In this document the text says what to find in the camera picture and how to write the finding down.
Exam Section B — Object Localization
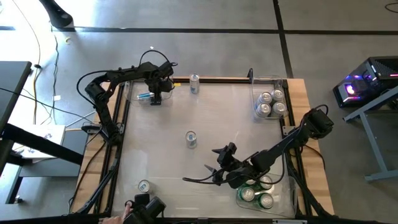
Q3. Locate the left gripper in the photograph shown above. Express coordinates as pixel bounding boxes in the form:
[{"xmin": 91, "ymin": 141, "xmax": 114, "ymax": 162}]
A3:
[{"xmin": 146, "ymin": 61, "xmax": 175, "ymax": 106}]

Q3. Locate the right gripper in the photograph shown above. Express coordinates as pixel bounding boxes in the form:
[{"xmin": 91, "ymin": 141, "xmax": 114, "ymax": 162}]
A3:
[{"xmin": 204, "ymin": 142, "xmax": 261, "ymax": 190}]

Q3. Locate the Red Bull can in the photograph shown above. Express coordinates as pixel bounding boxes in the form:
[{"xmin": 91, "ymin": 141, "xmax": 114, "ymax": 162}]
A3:
[
  {"xmin": 136, "ymin": 91, "xmax": 155, "ymax": 101},
  {"xmin": 185, "ymin": 130, "xmax": 198, "ymax": 149},
  {"xmin": 137, "ymin": 179, "xmax": 151, "ymax": 194},
  {"xmin": 188, "ymin": 73, "xmax": 200, "ymax": 95}
]

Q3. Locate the clear plastic bin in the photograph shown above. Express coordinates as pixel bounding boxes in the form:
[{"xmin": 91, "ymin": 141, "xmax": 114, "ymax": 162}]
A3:
[
  {"xmin": 234, "ymin": 171, "xmax": 298, "ymax": 218},
  {"xmin": 122, "ymin": 71, "xmax": 174, "ymax": 108},
  {"xmin": 251, "ymin": 73, "xmax": 289, "ymax": 123}
]

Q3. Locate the black handheld device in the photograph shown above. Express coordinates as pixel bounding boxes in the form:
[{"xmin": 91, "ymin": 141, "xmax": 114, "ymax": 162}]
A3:
[{"xmin": 123, "ymin": 192, "xmax": 167, "ymax": 224}]

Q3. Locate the white box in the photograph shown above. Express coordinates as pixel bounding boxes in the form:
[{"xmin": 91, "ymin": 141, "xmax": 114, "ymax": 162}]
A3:
[{"xmin": 11, "ymin": 123, "xmax": 67, "ymax": 160}]

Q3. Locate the person's hand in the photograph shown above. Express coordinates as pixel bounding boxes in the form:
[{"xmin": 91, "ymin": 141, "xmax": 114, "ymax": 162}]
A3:
[{"xmin": 101, "ymin": 203, "xmax": 133, "ymax": 224}]

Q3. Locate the black curved stand foot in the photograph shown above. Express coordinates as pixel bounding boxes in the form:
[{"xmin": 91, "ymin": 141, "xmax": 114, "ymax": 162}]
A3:
[{"xmin": 39, "ymin": 0, "xmax": 75, "ymax": 28}]

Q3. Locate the black desk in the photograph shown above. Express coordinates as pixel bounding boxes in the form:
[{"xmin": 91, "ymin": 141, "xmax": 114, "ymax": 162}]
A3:
[{"xmin": 0, "ymin": 60, "xmax": 88, "ymax": 206}]

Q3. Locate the grey metal stand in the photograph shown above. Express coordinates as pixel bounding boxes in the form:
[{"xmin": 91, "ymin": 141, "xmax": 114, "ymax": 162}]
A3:
[{"xmin": 343, "ymin": 85, "xmax": 398, "ymax": 183}]

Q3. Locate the black computer tower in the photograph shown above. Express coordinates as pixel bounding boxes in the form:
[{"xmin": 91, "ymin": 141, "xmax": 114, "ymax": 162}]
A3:
[{"xmin": 332, "ymin": 55, "xmax": 398, "ymax": 109}]

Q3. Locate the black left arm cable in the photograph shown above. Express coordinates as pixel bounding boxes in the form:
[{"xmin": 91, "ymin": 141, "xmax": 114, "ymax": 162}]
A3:
[{"xmin": 76, "ymin": 49, "xmax": 178, "ymax": 108}]

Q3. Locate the black metal table frame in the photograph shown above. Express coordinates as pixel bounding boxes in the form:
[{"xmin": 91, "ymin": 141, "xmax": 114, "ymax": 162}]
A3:
[{"xmin": 70, "ymin": 76, "xmax": 332, "ymax": 224}]

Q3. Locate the black floor cable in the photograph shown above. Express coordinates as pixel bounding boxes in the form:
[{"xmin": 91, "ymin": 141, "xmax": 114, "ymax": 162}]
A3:
[
  {"xmin": 384, "ymin": 1, "xmax": 398, "ymax": 14},
  {"xmin": 49, "ymin": 21, "xmax": 60, "ymax": 116}
]

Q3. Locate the yellow cable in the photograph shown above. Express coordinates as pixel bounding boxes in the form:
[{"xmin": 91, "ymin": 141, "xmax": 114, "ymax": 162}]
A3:
[{"xmin": 12, "ymin": 0, "xmax": 42, "ymax": 125}]

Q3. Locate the thin black cable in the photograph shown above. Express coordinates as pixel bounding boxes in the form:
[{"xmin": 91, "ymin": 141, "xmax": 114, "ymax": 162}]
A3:
[{"xmin": 0, "ymin": 87, "xmax": 78, "ymax": 116}]

